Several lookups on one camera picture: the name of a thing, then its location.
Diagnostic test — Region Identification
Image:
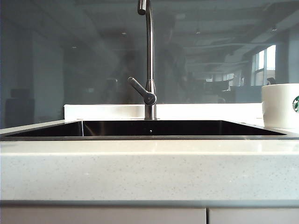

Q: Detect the narrow grey cabinet door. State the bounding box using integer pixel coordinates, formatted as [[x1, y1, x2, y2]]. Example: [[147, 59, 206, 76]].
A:
[[208, 207, 299, 224]]

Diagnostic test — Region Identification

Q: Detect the white Starbucks logo mug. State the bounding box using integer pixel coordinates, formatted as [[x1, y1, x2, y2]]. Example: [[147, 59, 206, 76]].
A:
[[261, 84, 299, 129]]

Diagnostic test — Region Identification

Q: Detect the wide grey cabinet door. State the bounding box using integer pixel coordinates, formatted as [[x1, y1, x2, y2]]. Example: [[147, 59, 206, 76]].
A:
[[0, 207, 207, 224]]

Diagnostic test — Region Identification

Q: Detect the steel gooseneck faucet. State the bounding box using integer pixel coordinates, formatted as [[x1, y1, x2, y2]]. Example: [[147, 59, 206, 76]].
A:
[[137, 0, 158, 120]]

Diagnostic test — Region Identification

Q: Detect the black undermount sink basin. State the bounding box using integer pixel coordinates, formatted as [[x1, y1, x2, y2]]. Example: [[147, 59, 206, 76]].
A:
[[3, 119, 299, 141]]

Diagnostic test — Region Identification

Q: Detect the grey faucet lever handle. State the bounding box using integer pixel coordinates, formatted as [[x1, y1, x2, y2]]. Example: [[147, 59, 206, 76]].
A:
[[127, 77, 157, 105]]

